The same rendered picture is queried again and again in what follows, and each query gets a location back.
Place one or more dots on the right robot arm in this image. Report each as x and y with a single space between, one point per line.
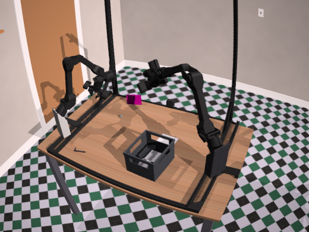
68 65

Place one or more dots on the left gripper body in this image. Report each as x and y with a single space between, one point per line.
143 87

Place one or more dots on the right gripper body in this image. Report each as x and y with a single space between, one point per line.
103 93

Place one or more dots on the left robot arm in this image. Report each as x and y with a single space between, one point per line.
195 82

